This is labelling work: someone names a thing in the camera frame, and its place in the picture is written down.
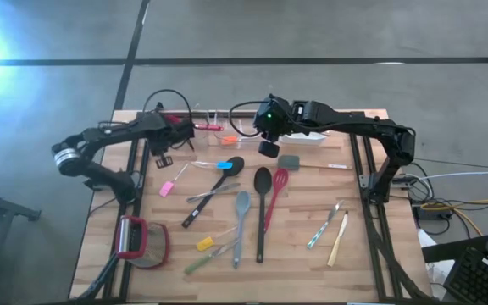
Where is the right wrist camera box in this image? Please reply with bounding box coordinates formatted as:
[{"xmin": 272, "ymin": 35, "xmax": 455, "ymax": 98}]
[{"xmin": 258, "ymin": 141, "xmax": 280, "ymax": 159}]

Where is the white plastic bin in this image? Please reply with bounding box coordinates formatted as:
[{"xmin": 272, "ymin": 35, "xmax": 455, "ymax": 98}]
[{"xmin": 278, "ymin": 108, "xmax": 330, "ymax": 147}]

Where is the clear plastic bin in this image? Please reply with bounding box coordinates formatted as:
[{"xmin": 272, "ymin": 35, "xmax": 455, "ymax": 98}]
[
  {"xmin": 210, "ymin": 110, "xmax": 280, "ymax": 150},
  {"xmin": 144, "ymin": 110, "xmax": 214, "ymax": 150}
]

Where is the red spoon steel shaft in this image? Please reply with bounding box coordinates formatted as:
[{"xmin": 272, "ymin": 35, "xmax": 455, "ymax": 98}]
[{"xmin": 165, "ymin": 113, "xmax": 225, "ymax": 132}]

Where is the black nylon spoon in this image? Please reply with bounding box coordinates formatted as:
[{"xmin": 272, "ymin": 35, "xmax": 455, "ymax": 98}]
[
  {"xmin": 181, "ymin": 156, "xmax": 246, "ymax": 230},
  {"xmin": 252, "ymin": 166, "xmax": 274, "ymax": 263}
]

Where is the pink mini spatula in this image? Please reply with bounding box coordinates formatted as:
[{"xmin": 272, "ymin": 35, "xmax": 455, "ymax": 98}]
[{"xmin": 158, "ymin": 163, "xmax": 189, "ymax": 198}]

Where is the blue mini spatula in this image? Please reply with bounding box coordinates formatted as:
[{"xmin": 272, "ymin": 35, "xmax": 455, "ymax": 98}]
[{"xmin": 191, "ymin": 159, "xmax": 234, "ymax": 171}]

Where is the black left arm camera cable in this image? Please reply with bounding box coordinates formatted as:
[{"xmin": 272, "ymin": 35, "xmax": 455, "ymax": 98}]
[{"xmin": 97, "ymin": 88, "xmax": 193, "ymax": 128}]

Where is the red slotted spatula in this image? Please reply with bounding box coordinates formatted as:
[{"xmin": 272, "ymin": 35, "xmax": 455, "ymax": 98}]
[{"xmin": 263, "ymin": 168, "xmax": 290, "ymax": 234}]

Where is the red-trimmed steel box grater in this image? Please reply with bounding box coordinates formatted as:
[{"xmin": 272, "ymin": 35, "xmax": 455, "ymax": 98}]
[{"xmin": 114, "ymin": 214, "xmax": 171, "ymax": 270}]

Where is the black cable bundle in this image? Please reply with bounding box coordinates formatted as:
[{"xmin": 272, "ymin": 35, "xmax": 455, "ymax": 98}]
[{"xmin": 76, "ymin": 252, "xmax": 120, "ymax": 301}]

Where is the black power box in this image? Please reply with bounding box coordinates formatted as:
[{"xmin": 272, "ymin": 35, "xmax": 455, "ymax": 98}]
[{"xmin": 413, "ymin": 202, "xmax": 455, "ymax": 222}]

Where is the orange mini spatula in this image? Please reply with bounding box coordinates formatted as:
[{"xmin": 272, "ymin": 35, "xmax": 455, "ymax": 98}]
[{"xmin": 220, "ymin": 134, "xmax": 263, "ymax": 147}]

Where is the patterned-handle knife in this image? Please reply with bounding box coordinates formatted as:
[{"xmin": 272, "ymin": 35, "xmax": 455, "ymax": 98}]
[{"xmin": 306, "ymin": 199, "xmax": 346, "ymax": 250}]

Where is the white cable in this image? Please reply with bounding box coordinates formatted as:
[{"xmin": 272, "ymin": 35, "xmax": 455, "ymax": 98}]
[{"xmin": 413, "ymin": 170, "xmax": 488, "ymax": 182}]

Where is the dark laptop computer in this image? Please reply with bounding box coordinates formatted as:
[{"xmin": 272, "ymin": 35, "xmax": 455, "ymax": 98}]
[{"xmin": 442, "ymin": 186, "xmax": 488, "ymax": 305}]

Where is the grey silicone spoon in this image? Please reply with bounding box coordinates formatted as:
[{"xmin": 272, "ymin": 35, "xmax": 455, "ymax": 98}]
[{"xmin": 232, "ymin": 190, "xmax": 252, "ymax": 270}]

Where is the cream-handled knife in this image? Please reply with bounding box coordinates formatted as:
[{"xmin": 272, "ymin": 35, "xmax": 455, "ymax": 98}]
[{"xmin": 326, "ymin": 210, "xmax": 350, "ymax": 268}]

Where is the black aluminium table frame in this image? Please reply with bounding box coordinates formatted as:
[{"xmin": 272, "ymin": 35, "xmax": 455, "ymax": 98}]
[{"xmin": 99, "ymin": 108, "xmax": 434, "ymax": 304}]

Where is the white paper sheet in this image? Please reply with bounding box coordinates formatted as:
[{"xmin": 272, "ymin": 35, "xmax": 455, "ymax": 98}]
[{"xmin": 417, "ymin": 228, "xmax": 457, "ymax": 300}]

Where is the yellow mini spatula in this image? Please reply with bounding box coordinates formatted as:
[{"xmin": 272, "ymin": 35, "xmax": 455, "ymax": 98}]
[{"xmin": 196, "ymin": 226, "xmax": 239, "ymax": 252}]

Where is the thin black cable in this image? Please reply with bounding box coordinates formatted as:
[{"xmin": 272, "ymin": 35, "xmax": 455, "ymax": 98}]
[{"xmin": 449, "ymin": 161, "xmax": 488, "ymax": 171}]

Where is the yellow cable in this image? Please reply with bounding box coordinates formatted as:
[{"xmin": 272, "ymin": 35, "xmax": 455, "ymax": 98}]
[{"xmin": 419, "ymin": 197, "xmax": 488, "ymax": 237}]

